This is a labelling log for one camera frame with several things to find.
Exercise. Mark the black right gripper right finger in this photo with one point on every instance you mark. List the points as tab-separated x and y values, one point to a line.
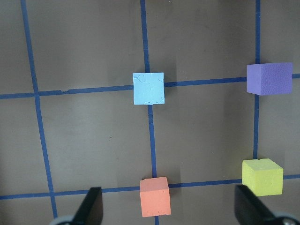
249	210

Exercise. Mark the yellow foam block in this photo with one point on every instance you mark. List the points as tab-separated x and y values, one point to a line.
262	176

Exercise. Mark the orange foam block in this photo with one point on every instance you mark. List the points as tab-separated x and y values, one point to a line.
155	197

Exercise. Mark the purple foam block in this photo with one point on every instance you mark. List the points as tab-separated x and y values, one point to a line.
270	78

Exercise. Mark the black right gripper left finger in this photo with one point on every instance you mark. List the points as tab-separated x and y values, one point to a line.
90	211

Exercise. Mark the light blue foam block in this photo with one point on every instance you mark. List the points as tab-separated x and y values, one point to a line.
148	88

